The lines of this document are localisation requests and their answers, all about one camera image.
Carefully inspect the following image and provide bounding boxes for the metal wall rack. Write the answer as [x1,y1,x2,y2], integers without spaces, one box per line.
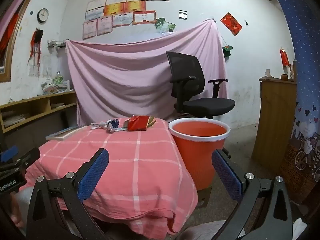
[47,39,67,48]

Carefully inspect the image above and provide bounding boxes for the leafy sprig with red berries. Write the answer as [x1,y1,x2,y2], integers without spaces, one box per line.
[116,116,157,132]

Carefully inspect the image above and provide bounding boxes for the papers in shelf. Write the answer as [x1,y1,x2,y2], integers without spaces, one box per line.
[1,111,30,128]

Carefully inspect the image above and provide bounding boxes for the wooden shelf unit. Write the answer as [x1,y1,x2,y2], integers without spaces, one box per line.
[0,91,78,133]

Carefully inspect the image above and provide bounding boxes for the person's right leg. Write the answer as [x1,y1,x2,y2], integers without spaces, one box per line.
[107,220,225,240]

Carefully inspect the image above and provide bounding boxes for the cardboard box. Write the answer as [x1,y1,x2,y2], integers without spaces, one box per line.
[196,186,213,208]

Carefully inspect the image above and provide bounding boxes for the orange plastic bin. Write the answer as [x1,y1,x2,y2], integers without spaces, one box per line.
[168,117,230,191]

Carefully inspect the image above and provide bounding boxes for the blue cover book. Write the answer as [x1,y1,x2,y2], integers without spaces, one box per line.
[45,126,87,141]

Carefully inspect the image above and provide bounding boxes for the blue printed curtain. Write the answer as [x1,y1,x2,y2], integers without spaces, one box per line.
[266,0,320,205]

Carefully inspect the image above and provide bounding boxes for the blue white snack wrapper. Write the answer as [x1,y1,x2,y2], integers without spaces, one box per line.
[106,118,120,133]

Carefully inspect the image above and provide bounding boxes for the person's left leg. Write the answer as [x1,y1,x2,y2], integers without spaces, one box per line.
[14,187,34,230]

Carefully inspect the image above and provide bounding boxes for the wall calendar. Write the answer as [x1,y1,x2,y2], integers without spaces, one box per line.
[29,60,42,78]

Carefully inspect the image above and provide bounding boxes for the green photo posters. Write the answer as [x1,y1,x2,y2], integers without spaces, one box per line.
[154,17,176,33]

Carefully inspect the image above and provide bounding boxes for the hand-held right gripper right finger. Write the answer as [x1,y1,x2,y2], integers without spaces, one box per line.
[211,149,293,240]

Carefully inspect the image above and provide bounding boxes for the pink hanging sheet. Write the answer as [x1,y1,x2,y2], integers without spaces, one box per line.
[65,19,229,127]

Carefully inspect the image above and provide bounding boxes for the wooden window frame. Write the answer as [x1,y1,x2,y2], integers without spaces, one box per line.
[0,0,43,83]

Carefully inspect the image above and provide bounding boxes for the white paper tissue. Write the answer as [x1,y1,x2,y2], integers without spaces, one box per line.
[292,219,308,240]

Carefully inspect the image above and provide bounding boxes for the red hanging packet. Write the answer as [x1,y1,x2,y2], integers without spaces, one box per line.
[279,49,290,67]

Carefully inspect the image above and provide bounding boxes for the round wall clock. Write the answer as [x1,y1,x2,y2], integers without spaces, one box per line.
[37,8,49,23]

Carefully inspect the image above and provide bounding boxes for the red paper wall square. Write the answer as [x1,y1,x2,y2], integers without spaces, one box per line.
[220,12,243,37]

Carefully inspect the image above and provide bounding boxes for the person's left hand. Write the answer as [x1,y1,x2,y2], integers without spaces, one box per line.
[10,192,25,230]

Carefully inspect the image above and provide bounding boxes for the group of wall certificates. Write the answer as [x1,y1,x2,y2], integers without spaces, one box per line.
[82,0,171,40]

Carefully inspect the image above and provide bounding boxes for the pink plaid cloth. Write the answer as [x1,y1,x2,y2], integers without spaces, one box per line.
[24,117,199,239]

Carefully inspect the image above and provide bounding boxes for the stack of books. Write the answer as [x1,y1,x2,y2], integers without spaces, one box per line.
[42,80,72,94]

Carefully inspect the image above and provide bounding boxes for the person's leg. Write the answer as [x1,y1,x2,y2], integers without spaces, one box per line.
[14,187,34,230]
[107,220,225,240]

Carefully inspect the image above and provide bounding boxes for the black office chair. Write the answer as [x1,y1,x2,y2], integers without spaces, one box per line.
[166,51,235,120]

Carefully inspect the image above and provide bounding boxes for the red snack packet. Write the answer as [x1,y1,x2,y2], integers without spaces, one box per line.
[127,115,150,132]

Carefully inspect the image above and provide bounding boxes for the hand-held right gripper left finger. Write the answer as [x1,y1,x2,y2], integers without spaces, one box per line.
[26,148,110,240]

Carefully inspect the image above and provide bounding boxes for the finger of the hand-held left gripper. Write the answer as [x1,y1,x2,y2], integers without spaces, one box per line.
[0,145,18,163]
[14,147,41,169]

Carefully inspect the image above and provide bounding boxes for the wooden cabinet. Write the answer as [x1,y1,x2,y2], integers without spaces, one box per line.
[251,77,298,165]

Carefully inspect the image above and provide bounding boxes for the red black tassel ornament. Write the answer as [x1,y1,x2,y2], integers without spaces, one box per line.
[27,28,44,68]

